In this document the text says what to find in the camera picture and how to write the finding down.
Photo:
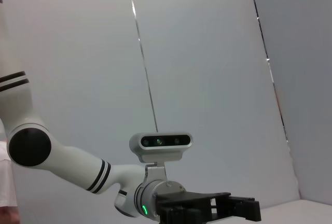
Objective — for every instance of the person in white shirt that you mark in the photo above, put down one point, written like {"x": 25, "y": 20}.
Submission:
{"x": 6, "y": 182}

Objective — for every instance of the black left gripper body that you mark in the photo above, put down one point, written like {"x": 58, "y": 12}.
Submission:
{"x": 186, "y": 208}

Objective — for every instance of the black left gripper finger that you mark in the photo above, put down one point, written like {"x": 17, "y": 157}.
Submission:
{"x": 242, "y": 198}
{"x": 251, "y": 211}

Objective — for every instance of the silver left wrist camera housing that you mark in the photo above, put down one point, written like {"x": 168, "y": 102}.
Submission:
{"x": 160, "y": 154}

